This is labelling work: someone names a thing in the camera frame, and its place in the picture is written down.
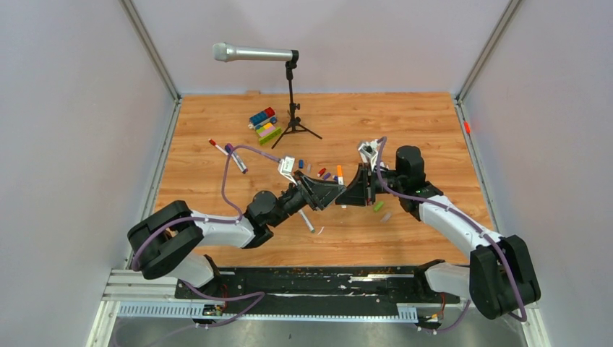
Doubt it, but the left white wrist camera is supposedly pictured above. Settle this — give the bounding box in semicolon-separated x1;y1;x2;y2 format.
278;155;296;184

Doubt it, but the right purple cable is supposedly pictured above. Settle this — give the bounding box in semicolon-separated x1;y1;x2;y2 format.
374;137;528;334

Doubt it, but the silver microphone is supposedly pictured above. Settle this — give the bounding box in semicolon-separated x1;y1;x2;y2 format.
212;43;299;62

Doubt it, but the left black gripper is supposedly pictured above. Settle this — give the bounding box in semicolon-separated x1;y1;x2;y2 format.
270;170;347;228

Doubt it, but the white marker dark green cap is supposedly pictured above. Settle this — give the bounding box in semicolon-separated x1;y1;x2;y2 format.
299;209;315;234

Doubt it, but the black tripod microphone stand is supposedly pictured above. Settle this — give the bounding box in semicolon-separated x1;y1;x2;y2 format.
271;50;322;149

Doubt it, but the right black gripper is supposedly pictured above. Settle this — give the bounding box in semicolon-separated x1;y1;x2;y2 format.
335;162;405;206

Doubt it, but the aluminium frame rail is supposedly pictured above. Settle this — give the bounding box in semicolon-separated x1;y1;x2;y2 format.
86;270;552;347

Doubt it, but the white marker red tip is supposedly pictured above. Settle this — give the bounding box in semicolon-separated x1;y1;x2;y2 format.
208;138;228;156

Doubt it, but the blue red toy train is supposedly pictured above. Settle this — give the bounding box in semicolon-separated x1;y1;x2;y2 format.
248;107;278;129

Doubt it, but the green yellow pink block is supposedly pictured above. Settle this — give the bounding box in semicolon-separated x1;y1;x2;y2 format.
256;123;282;145

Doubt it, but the white marker orange cap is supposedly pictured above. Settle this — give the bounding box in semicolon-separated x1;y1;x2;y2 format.
336;165;344;186

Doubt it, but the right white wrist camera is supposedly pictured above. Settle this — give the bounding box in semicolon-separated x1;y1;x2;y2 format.
357;139;380;171

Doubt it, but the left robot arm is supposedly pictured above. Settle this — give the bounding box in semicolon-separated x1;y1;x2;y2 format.
127;171;346;299

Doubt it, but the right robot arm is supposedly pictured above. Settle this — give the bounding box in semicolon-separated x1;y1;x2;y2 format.
335;140;541;321

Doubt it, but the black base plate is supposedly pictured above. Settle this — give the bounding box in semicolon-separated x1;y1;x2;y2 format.
175;265;462;317

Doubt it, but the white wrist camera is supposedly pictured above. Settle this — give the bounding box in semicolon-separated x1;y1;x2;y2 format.
278;155;296;184
357;139;380;171

